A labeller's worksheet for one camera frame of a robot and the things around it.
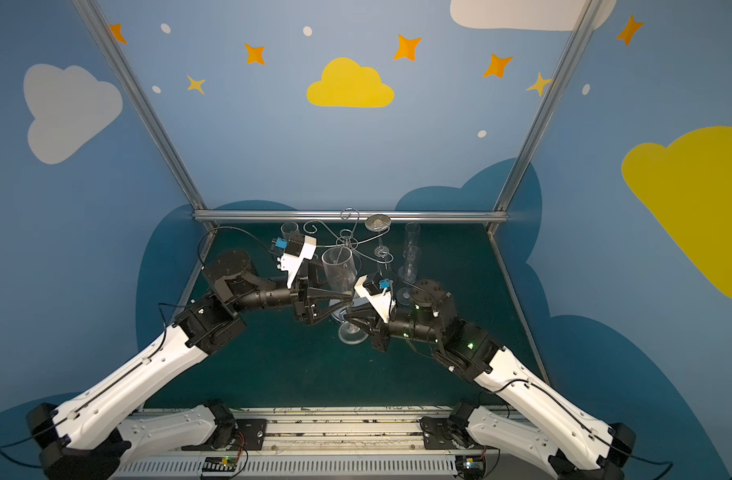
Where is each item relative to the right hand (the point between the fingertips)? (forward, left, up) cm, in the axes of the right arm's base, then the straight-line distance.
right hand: (351, 310), depth 61 cm
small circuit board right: (-22, -30, -36) cm, 52 cm away
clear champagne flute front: (+36, -16, -23) cm, 46 cm away
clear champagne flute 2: (+27, -5, -1) cm, 27 cm away
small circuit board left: (-25, +33, -35) cm, 54 cm away
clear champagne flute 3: (+24, -14, -20) cm, 34 cm away
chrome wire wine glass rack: (+20, +3, +1) cm, 20 cm away
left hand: (+1, 0, +9) cm, 9 cm away
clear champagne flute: (+35, +24, -12) cm, 44 cm away
